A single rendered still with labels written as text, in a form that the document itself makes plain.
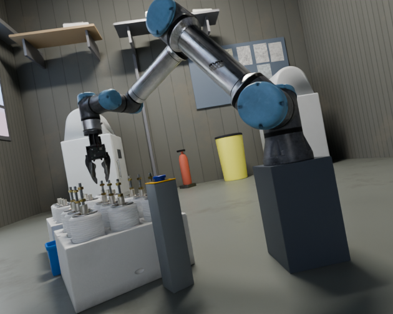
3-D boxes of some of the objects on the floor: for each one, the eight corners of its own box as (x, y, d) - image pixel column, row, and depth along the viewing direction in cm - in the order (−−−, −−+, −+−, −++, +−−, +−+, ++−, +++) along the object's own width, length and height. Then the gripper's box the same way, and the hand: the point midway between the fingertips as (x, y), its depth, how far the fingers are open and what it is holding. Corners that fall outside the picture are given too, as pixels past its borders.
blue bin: (118, 247, 132) (113, 223, 132) (125, 252, 123) (120, 226, 123) (48, 270, 115) (43, 243, 115) (51, 277, 106) (45, 247, 106)
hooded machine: (309, 164, 403) (292, 75, 405) (332, 164, 345) (312, 60, 347) (264, 172, 397) (248, 82, 399) (279, 173, 339) (261, 68, 341)
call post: (183, 277, 85) (166, 179, 85) (194, 283, 79) (176, 179, 79) (163, 286, 81) (145, 184, 81) (173, 293, 75) (154, 184, 75)
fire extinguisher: (195, 185, 389) (189, 148, 390) (196, 186, 366) (189, 147, 367) (179, 188, 387) (173, 151, 388) (179, 189, 364) (173, 151, 365)
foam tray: (152, 244, 127) (145, 207, 127) (195, 263, 94) (186, 212, 94) (61, 275, 106) (53, 230, 106) (76, 314, 73) (64, 248, 73)
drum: (246, 176, 395) (238, 134, 396) (253, 177, 356) (245, 131, 356) (219, 180, 392) (212, 139, 393) (224, 182, 353) (216, 136, 353)
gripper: (77, 131, 103) (87, 186, 102) (106, 127, 106) (116, 180, 106) (78, 134, 111) (87, 185, 111) (106, 131, 115) (115, 180, 114)
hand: (101, 179), depth 111 cm, fingers open, 3 cm apart
